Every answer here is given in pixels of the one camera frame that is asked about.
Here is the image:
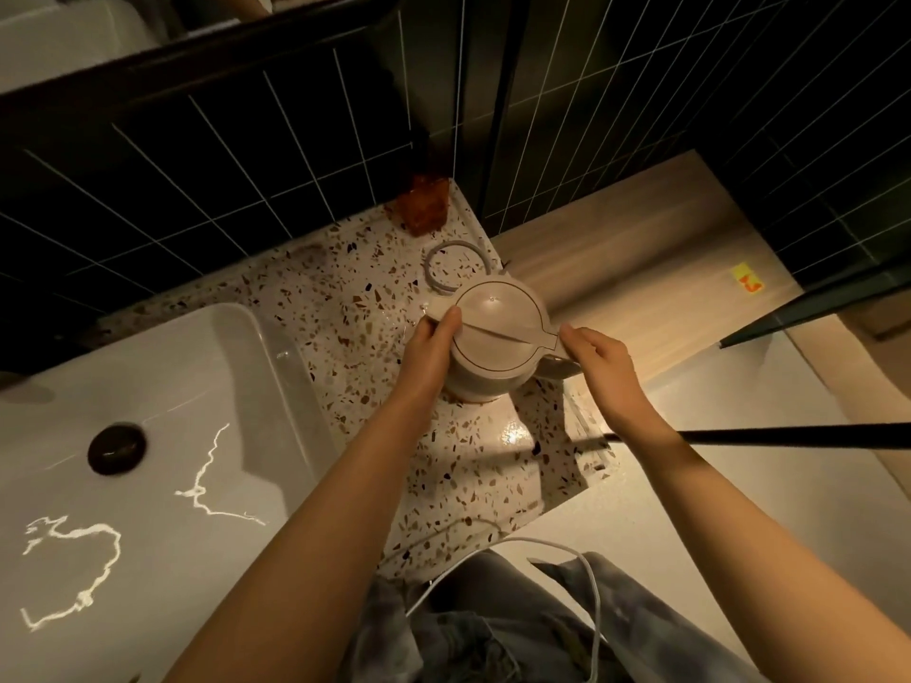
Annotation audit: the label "person's left hand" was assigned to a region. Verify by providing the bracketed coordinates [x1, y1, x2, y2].
[393, 306, 464, 415]

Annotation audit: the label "person's right hand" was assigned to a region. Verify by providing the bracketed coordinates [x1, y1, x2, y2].
[558, 324, 651, 436]

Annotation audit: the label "white electric kettle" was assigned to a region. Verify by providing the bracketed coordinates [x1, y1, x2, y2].
[425, 277, 582, 403]

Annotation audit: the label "person's left forearm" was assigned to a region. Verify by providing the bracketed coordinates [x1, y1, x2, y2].
[162, 392, 442, 683]

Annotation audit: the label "person's right forearm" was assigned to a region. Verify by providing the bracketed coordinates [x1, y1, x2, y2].
[605, 409, 911, 683]

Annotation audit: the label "light wooden bench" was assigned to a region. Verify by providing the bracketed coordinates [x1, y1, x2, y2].
[491, 150, 814, 393]

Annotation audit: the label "orange glass cup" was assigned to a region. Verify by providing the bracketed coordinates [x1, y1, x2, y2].
[395, 173, 451, 236]

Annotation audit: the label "black framed glass door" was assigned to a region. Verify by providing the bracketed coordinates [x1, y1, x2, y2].
[718, 266, 911, 351]

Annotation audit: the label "black metal rod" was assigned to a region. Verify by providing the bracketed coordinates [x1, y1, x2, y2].
[605, 424, 911, 451]

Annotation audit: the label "white ceramic sink basin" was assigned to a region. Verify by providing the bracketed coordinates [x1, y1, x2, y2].
[0, 302, 337, 683]

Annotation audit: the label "person's grey jeans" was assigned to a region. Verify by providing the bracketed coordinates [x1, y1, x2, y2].
[340, 547, 771, 683]

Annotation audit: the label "black sink drain stopper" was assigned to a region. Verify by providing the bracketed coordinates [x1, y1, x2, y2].
[87, 421, 149, 478]

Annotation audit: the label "black framed mirror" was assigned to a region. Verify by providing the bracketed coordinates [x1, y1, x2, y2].
[0, 0, 404, 118]

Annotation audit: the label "grey kettle base ring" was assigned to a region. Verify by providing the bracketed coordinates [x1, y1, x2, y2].
[422, 240, 493, 296]

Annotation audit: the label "black vertical metal frame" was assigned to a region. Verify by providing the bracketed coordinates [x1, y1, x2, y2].
[473, 0, 543, 215]

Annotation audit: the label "white power cable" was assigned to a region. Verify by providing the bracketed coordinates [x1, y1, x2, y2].
[404, 536, 607, 658]

